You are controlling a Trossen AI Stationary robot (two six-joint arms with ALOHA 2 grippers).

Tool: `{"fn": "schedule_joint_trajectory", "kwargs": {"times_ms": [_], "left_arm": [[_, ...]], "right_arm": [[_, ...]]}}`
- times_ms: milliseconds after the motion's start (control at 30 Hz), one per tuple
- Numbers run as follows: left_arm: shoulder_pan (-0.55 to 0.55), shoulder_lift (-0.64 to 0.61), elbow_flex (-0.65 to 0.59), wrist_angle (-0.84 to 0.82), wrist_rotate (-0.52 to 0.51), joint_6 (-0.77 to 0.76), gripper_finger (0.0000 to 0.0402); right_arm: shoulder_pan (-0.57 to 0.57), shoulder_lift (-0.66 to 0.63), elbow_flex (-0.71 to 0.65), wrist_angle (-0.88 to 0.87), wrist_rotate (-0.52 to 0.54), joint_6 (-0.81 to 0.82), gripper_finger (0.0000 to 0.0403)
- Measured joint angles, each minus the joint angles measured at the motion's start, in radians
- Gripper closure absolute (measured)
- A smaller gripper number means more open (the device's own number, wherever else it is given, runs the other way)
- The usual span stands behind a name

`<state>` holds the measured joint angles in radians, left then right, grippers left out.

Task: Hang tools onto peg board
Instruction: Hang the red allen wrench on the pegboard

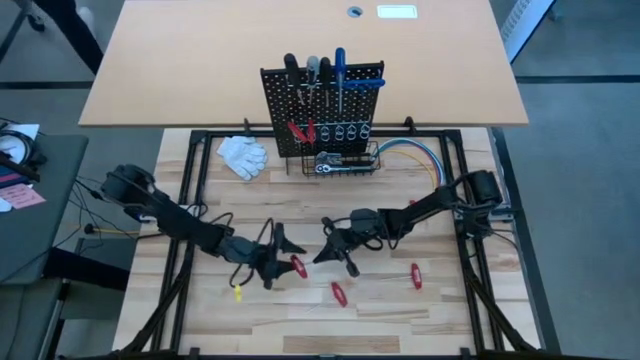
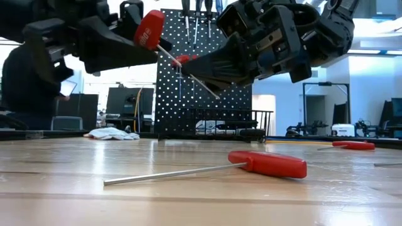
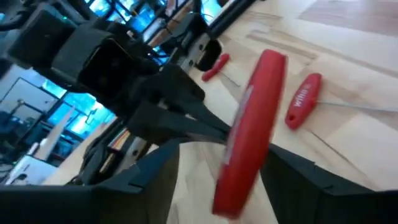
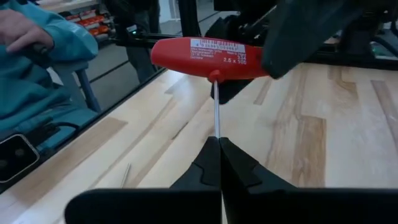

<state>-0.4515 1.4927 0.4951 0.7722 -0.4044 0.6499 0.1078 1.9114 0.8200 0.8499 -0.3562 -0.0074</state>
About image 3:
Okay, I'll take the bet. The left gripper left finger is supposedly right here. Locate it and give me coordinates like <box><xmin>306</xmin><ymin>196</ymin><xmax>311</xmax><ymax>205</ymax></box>
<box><xmin>0</xmin><ymin>139</ymin><xmax>180</xmax><ymax>224</ymax></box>

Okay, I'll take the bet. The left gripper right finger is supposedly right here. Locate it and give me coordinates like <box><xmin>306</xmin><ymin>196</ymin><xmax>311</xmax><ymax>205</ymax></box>
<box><xmin>261</xmin><ymin>144</ymin><xmax>398</xmax><ymax>224</ymax></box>

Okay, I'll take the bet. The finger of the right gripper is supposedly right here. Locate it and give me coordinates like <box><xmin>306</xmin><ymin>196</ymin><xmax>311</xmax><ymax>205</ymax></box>
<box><xmin>160</xmin><ymin>101</ymin><xmax>231</xmax><ymax>136</ymax></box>
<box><xmin>127</xmin><ymin>108</ymin><xmax>228</xmax><ymax>146</ymax></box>

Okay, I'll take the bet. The red T-handle hex key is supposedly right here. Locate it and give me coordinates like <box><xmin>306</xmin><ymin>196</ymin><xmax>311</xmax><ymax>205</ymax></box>
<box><xmin>212</xmin><ymin>49</ymin><xmax>289</xmax><ymax>219</ymax></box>
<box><xmin>201</xmin><ymin>53</ymin><xmax>242</xmax><ymax>88</ymax></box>
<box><xmin>284</xmin><ymin>72</ymin><xmax>398</xmax><ymax>131</ymax></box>

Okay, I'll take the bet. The white box device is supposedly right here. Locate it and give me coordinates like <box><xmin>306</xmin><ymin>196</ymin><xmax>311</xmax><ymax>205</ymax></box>
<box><xmin>6</xmin><ymin>154</ymin><xmax>59</xmax><ymax>186</ymax></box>

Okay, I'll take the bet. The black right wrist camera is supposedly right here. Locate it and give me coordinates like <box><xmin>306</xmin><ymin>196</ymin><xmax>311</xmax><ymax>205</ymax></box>
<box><xmin>51</xmin><ymin>28</ymin><xmax>139</xmax><ymax>103</ymax></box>

